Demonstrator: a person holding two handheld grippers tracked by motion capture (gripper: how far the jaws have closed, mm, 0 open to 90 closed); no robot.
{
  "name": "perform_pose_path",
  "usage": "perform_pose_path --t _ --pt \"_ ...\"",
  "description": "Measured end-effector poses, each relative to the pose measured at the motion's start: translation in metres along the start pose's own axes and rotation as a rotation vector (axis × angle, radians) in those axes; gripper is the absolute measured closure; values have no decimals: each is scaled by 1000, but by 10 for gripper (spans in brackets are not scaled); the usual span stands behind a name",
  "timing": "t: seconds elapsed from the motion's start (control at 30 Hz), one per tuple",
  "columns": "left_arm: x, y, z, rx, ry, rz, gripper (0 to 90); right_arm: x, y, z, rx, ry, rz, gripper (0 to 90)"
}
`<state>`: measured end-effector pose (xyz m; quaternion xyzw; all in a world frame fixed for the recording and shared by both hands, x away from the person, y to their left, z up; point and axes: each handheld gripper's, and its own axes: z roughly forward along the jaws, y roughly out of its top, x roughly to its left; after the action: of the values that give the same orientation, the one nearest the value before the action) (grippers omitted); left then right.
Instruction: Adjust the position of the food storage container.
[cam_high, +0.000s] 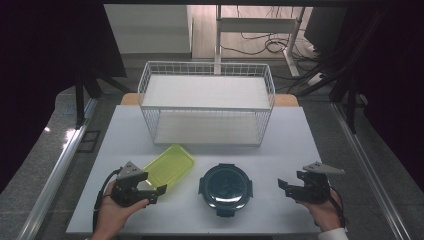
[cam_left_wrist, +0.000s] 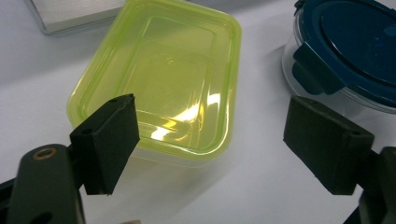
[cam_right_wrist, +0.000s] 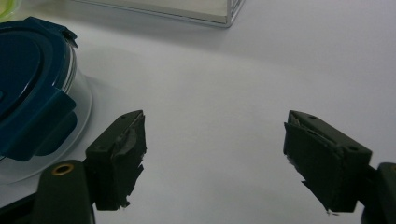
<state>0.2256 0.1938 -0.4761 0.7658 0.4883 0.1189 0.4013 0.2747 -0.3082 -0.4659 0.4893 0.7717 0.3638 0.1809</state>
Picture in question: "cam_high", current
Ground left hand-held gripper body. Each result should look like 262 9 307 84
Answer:
110 161 148 208

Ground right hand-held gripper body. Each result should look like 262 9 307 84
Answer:
296 161 346 205

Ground green lidded plastic container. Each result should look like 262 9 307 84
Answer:
143 143 196 189

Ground dark teal round lid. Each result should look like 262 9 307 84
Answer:
198 163 254 218

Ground white wire shelf rack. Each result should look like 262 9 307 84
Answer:
137 60 276 148

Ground person's left hand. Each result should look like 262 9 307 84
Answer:
92 181 150 236

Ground person's right hand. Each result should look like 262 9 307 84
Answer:
296 189 344 232

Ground black tripod stand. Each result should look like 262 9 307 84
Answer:
73 65 132 130
288 9 384 135

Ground black curtain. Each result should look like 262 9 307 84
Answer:
0 0 128 195
346 0 424 184

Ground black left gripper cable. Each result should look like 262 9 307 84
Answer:
92 167 123 232

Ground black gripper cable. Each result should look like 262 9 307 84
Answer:
92 167 123 232
328 187 348 229

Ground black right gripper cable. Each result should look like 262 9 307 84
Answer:
328 187 348 229

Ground metal floor rail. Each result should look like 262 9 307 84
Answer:
330 101 414 240
17 97 100 240

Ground black floor cables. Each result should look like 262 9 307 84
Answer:
220 5 322 62

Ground white metal desk frame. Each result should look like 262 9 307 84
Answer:
214 4 307 78

